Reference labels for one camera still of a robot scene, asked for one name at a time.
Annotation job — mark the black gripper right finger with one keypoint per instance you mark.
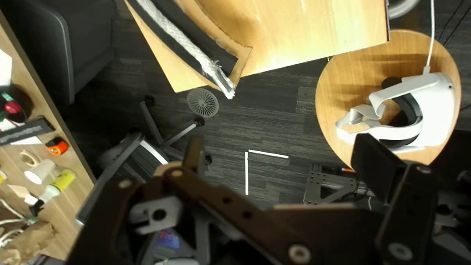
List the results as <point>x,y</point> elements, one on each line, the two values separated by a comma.
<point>407,216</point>

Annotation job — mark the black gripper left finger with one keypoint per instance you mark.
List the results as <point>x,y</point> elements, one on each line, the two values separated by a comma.
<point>236,208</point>

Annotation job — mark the black office chair base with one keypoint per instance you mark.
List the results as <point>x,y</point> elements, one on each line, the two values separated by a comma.
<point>152,142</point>

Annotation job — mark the round perforated disc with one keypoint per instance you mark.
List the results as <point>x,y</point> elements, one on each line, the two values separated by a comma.
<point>202,104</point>

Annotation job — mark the white VR headset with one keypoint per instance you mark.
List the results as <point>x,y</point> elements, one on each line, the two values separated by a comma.
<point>435,108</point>

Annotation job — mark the long curved black tray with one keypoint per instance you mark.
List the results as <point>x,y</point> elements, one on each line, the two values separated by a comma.
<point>171,74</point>

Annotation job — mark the round wooden stool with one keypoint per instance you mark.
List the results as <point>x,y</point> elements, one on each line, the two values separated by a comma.
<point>354,64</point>

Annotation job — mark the black curved foam track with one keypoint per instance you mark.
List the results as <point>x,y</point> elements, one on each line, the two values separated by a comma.
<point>208,45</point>

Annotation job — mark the yellow green bottle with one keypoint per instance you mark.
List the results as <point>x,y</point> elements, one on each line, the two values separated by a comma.
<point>61,183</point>

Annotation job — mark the small orange object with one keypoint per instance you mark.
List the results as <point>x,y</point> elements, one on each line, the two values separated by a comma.
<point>58,146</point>

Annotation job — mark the white cup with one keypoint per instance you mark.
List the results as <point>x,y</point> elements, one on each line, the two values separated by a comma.
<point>39,171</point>

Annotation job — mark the brown paper bag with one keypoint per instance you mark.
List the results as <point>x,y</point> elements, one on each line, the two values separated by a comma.
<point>24,244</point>

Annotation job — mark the black flat bar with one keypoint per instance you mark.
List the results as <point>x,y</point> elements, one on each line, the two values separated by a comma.
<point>27,132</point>

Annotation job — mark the black bowl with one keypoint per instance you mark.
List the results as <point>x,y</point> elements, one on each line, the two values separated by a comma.
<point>23,96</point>

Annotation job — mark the red item in bowl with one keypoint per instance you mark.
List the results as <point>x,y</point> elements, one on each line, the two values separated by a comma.
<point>14,108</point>

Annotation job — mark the dark grey chair seat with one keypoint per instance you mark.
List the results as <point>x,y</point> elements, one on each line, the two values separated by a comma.
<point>54,39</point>

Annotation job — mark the black perforated bracket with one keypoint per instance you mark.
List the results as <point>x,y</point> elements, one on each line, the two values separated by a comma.
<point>325,185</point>

